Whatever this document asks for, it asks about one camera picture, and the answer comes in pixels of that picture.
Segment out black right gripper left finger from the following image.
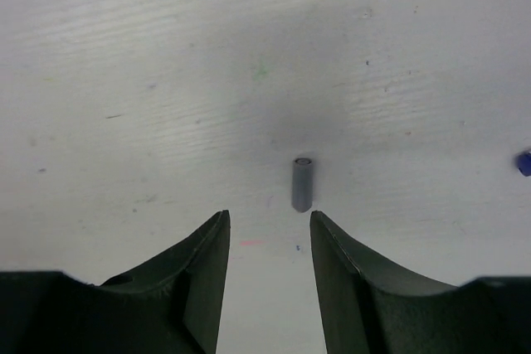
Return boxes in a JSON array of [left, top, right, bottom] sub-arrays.
[[1, 211, 231, 353]]

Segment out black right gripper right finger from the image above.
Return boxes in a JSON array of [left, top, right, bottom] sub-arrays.
[[310, 211, 530, 353]]

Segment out grey pen cap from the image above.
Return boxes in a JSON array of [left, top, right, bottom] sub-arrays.
[[291, 158, 314, 213]]

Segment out purple capped white marker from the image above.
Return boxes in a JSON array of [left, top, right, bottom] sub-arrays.
[[514, 148, 531, 177]]

